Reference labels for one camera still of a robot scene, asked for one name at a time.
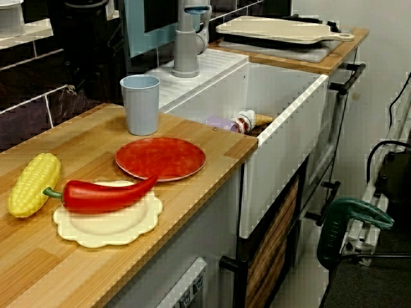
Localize cream scalloped plate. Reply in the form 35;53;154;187
53;180;165;249

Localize red toy pepper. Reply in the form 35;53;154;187
42;174;159;214

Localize beige cutting board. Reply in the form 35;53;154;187
214;15;355;45

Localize purple mug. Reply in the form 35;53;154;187
205;115;240;133

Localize black cabinet handle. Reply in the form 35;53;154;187
304;180;341;227
329;62;367;96
219;255;250;308

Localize grey toy faucet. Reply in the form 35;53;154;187
171;0;213;78

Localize red round plate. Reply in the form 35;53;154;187
114;137;207;182

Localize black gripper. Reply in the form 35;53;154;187
89;54;126;103

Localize white container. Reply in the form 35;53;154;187
0;0;26;38

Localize green clamp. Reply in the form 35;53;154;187
316;196;395;267

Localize yellow toy corn cob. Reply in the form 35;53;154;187
7;152;62;219

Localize thin black cable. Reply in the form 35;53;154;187
388;72;411;126

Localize toy ice cream cone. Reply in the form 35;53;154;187
236;108;274;129

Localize black box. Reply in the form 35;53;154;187
374;150;411;225

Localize black looped cable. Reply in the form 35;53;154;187
365;140;411;193

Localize white aluminium frame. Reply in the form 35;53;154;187
340;92;411;267

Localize white toy sink basin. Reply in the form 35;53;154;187
141;47;330;240

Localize light blue plastic cup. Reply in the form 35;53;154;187
119;74;161;136

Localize wooden crate front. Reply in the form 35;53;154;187
245;178;299;308

